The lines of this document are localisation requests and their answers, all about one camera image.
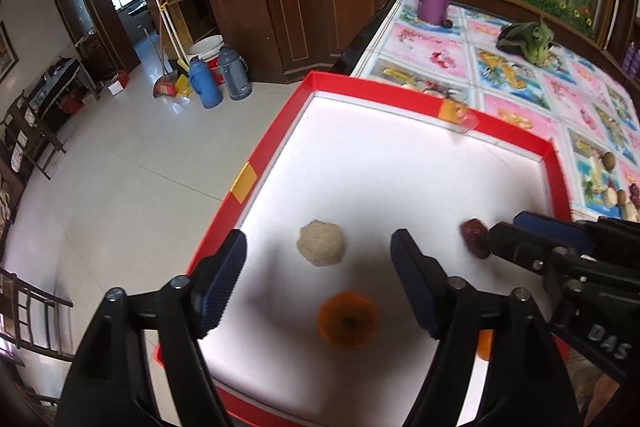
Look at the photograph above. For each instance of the orange tangerine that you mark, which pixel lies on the orange tangerine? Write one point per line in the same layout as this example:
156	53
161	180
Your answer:
348	319

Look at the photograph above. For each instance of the small brown fruit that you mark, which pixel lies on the small brown fruit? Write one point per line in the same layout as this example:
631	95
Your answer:
622	198

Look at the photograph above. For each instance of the blue thermos flask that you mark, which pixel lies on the blue thermos flask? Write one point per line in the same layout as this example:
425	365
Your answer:
206	84

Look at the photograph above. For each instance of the small cream fruit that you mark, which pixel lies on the small cream fruit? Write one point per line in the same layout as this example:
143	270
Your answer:
609	198

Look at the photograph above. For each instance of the green leafy vegetable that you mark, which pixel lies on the green leafy vegetable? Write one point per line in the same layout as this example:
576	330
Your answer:
527	41

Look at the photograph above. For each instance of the red and white box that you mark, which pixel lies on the red and white box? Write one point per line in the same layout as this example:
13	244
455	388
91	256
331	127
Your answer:
119	83

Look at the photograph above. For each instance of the small purple bottle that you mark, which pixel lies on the small purple bottle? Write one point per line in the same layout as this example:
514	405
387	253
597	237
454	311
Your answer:
636	67
629	61

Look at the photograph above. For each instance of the black side table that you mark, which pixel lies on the black side table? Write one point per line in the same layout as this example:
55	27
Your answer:
55	82

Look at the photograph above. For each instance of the red tray with white inside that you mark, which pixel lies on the red tray with white inside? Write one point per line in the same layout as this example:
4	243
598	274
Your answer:
400	167

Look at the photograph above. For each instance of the red date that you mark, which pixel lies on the red date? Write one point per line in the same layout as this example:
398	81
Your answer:
474	234

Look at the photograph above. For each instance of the grey thermos flask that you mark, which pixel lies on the grey thermos flask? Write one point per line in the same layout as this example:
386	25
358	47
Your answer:
235	74

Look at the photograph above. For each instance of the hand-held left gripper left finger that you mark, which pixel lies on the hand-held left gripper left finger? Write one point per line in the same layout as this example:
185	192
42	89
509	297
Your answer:
222	289

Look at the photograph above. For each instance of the small dark red fruit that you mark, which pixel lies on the small dark red fruit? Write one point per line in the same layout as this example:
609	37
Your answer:
634	191

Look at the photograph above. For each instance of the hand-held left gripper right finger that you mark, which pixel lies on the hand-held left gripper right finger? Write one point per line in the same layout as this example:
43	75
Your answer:
415	289

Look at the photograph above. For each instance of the person's right forearm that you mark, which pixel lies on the person's right forearm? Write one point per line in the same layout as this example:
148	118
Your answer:
602	399

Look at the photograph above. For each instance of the white fuzzy round fruit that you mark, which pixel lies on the white fuzzy round fruit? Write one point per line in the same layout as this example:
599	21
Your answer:
321	243

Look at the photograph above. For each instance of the dark wooden chair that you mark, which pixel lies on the dark wooden chair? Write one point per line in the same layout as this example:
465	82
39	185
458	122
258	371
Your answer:
30	307
27	142

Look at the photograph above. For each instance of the white plastic bucket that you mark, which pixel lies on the white plastic bucket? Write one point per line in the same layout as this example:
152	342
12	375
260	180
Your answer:
205	47

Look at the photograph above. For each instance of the brown round fruit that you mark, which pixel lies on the brown round fruit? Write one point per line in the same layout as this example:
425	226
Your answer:
609	161

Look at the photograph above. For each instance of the broom and dustpan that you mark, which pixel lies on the broom and dustpan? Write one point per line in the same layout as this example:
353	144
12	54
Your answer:
172	37

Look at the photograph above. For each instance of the framed wall picture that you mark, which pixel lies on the framed wall picture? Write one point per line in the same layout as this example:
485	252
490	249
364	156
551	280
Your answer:
6	54

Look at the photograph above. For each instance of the red dustpan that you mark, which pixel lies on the red dustpan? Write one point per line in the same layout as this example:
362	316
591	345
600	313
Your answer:
164	88

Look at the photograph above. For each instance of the small beige fruit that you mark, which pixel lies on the small beige fruit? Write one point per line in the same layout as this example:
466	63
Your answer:
631	213

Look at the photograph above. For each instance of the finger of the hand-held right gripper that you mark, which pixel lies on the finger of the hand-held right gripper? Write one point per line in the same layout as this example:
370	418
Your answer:
550	228
520	247

